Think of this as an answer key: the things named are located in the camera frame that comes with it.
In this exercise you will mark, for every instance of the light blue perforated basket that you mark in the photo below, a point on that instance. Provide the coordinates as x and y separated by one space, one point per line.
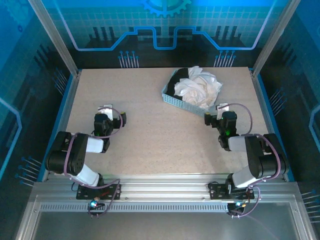
185 106

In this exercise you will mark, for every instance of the white t-shirt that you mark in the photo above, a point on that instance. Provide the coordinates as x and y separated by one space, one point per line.
197 90

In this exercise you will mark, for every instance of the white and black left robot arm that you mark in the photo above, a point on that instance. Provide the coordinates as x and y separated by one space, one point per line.
77 155

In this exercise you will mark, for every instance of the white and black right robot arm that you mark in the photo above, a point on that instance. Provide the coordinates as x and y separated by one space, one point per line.
255 155

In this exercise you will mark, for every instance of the black garment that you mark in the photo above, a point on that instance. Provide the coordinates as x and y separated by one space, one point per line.
176 82

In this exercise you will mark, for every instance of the small circuit board with LEDs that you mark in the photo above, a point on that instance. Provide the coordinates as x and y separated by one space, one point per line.
93 204
237 204

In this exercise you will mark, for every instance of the grey metal front panel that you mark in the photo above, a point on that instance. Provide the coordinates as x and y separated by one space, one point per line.
160 225

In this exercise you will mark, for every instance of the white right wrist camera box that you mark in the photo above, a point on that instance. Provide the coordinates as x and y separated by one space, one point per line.
222 107

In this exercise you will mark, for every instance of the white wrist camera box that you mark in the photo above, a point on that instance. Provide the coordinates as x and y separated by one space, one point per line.
222 107
105 109

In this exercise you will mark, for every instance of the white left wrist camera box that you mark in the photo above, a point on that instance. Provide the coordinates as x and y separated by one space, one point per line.
105 109

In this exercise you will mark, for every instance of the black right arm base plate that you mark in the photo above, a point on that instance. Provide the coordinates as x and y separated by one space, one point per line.
217 191

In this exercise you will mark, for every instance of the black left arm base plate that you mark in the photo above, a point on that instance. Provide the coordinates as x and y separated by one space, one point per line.
85 193

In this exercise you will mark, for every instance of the aluminium mounting rail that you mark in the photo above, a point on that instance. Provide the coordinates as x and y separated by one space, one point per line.
162 185

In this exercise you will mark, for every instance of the aluminium frame post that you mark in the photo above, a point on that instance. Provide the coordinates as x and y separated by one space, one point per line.
55 37
275 37

